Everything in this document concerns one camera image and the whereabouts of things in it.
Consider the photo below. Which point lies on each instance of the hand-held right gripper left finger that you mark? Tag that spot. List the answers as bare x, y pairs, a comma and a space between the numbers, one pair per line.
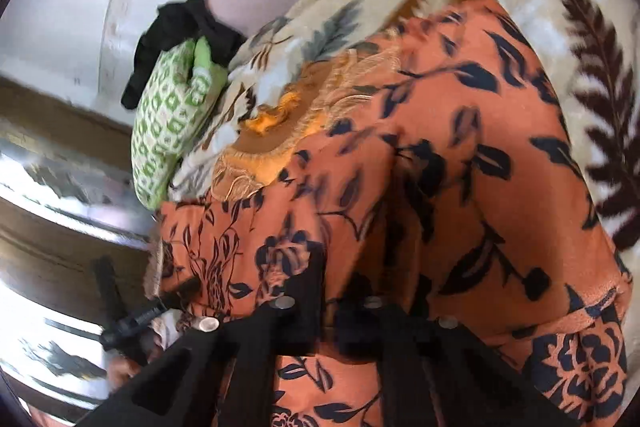
300, 307

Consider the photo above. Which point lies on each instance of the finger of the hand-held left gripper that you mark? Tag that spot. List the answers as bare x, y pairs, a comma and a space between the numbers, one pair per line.
131, 324

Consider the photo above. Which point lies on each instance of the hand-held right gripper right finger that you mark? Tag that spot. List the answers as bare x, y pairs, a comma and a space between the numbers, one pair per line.
400, 337

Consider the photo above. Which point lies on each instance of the orange floral pillow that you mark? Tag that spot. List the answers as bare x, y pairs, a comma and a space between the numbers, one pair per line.
450, 132

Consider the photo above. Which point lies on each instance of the mustard embroidered cloth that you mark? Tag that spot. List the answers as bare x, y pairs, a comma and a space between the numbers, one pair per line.
300, 117

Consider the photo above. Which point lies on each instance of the green patterned pillow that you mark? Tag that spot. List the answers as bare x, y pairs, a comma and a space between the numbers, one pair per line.
165, 117

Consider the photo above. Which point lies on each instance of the leaf print blanket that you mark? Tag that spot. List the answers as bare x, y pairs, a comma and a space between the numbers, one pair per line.
310, 32

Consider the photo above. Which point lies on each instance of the black cloth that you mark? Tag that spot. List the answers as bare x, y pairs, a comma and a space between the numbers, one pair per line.
170, 27

